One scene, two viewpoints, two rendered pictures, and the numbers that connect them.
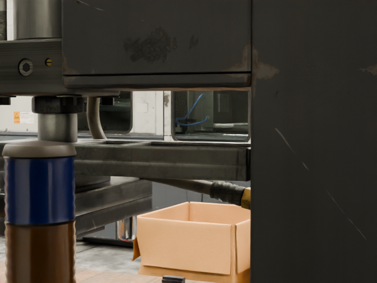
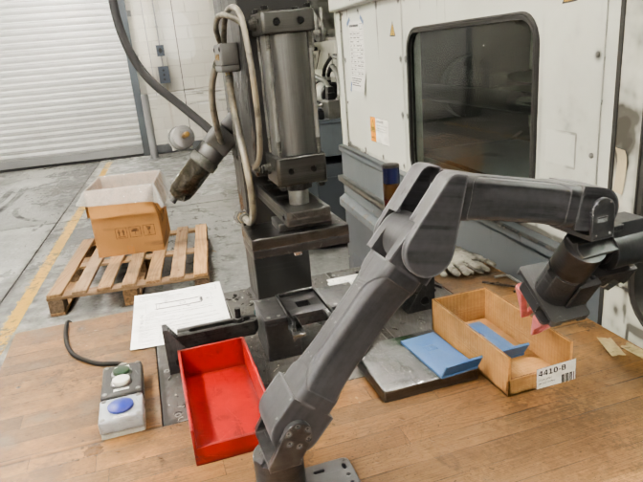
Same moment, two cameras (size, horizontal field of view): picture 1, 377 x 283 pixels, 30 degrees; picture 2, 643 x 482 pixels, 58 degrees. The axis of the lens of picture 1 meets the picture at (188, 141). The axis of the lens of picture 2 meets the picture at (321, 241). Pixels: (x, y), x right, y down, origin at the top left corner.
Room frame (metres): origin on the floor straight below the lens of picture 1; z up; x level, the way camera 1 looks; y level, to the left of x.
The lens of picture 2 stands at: (1.28, 0.95, 1.44)
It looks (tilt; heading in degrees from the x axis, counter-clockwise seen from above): 18 degrees down; 232
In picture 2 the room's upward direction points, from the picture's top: 5 degrees counter-clockwise
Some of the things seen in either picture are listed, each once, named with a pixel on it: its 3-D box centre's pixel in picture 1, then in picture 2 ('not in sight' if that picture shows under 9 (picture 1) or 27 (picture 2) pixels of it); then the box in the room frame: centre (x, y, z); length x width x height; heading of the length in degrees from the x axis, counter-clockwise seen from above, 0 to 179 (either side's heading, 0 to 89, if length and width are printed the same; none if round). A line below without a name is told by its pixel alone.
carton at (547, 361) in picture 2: not in sight; (497, 337); (0.48, 0.42, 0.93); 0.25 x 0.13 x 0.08; 68
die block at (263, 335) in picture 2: not in sight; (311, 321); (0.67, 0.12, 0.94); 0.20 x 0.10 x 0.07; 158
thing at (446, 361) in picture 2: not in sight; (439, 349); (0.58, 0.37, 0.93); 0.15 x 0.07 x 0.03; 71
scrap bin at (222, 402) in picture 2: not in sight; (223, 392); (0.91, 0.20, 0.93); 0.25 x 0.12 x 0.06; 68
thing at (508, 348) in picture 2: not in sight; (486, 336); (0.47, 0.39, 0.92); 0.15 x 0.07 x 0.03; 69
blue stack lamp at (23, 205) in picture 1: (40, 187); (390, 174); (0.38, 0.08, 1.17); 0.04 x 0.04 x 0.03
